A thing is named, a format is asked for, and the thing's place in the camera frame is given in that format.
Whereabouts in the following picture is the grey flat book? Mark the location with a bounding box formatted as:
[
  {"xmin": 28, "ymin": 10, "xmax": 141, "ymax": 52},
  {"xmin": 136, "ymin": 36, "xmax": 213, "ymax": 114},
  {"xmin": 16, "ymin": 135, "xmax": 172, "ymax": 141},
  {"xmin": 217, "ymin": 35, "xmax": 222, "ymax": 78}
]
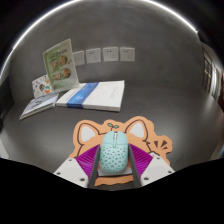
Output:
[{"xmin": 18, "ymin": 91, "xmax": 60, "ymax": 121}]

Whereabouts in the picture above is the mint green computer mouse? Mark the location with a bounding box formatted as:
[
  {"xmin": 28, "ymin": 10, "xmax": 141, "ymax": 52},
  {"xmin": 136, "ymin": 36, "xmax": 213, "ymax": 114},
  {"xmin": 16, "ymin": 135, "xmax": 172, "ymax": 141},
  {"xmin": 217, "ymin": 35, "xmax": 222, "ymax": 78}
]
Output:
[{"xmin": 99, "ymin": 130, "xmax": 131, "ymax": 174}]

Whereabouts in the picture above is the green printed standing sheet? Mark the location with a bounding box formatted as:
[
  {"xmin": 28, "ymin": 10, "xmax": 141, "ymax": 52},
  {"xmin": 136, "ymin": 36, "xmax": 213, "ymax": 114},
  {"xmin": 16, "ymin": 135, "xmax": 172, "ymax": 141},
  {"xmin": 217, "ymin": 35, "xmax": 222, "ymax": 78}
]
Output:
[{"xmin": 42, "ymin": 37, "xmax": 81, "ymax": 95}]

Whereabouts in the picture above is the white card with colourful prints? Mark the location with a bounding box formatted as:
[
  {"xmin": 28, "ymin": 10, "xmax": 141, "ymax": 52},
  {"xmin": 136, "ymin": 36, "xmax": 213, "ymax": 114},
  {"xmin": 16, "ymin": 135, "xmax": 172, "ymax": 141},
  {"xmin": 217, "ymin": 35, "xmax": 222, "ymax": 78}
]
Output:
[{"xmin": 31, "ymin": 73, "xmax": 55, "ymax": 100}]

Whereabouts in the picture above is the white book with blue stripe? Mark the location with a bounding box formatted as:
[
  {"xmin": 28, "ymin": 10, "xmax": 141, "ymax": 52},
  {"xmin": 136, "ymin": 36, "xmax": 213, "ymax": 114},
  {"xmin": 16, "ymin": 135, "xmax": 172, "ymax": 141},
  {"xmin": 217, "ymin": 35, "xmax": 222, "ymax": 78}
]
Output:
[{"xmin": 55, "ymin": 79, "xmax": 126, "ymax": 113}]

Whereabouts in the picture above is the orange dog-shaped mouse pad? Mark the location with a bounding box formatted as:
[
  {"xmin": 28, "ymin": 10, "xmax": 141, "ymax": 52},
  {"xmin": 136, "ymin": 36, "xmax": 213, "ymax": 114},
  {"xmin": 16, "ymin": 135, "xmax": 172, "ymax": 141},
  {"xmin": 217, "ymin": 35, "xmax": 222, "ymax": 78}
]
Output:
[{"xmin": 67, "ymin": 115, "xmax": 174, "ymax": 188}]

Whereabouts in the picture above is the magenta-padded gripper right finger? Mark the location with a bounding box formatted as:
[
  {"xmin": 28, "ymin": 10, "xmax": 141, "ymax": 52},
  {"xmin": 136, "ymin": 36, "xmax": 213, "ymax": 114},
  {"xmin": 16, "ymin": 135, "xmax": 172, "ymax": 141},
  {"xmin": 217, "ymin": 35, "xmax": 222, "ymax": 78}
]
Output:
[{"xmin": 126, "ymin": 143, "xmax": 176, "ymax": 188}]

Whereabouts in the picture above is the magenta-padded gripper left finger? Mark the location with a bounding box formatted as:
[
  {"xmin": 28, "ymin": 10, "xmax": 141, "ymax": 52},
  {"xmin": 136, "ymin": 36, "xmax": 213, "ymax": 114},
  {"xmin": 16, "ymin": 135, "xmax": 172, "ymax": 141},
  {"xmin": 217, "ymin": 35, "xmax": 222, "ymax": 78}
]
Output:
[{"xmin": 52, "ymin": 144, "xmax": 102, "ymax": 189}]

